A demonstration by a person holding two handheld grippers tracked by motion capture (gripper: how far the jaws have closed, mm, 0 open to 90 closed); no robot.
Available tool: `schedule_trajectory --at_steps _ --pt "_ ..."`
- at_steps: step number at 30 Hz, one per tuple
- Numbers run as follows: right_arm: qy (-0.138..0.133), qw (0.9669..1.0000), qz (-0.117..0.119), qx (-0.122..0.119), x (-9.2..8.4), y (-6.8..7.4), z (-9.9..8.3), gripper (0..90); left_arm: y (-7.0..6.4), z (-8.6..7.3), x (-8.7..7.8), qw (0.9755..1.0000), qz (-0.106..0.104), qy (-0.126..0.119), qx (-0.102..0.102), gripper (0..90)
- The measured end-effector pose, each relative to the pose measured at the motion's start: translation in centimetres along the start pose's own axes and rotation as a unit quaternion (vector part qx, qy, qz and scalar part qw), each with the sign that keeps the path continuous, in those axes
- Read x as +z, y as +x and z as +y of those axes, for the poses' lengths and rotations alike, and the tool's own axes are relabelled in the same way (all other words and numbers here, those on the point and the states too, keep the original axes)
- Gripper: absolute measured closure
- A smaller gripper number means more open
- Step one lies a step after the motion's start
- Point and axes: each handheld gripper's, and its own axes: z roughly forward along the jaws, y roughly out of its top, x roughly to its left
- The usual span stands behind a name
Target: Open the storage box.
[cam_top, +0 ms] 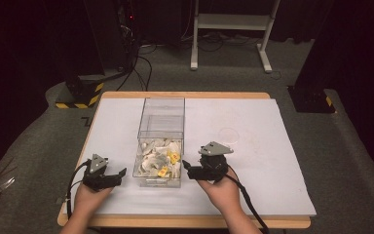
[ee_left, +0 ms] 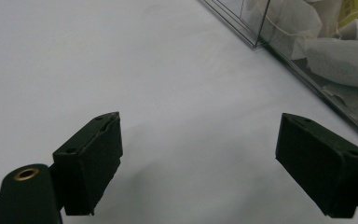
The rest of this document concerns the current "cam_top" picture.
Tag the clear plastic cup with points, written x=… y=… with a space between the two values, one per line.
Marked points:
x=229 y=135

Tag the pile of tea bags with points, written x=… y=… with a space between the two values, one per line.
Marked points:
x=156 y=159

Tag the black post with striped base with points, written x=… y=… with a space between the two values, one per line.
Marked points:
x=87 y=94

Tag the person's left hand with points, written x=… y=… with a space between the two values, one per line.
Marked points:
x=86 y=203

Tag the black post base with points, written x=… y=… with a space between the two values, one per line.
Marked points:
x=311 y=100

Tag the clear acrylic drawer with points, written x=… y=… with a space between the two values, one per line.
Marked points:
x=157 y=182

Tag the person's right hand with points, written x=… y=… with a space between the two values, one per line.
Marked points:
x=224 y=195

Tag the white table mat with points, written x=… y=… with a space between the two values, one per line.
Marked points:
x=272 y=182

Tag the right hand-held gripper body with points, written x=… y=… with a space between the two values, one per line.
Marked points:
x=212 y=169

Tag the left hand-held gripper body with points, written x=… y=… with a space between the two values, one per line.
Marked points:
x=100 y=180

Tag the wooden table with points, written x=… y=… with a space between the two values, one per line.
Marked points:
x=175 y=222

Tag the black equipment rack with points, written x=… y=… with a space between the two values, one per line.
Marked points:
x=128 y=32

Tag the clear acrylic drawer case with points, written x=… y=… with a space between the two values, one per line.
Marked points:
x=162 y=113

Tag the white metal stand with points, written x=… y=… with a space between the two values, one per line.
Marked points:
x=233 y=22

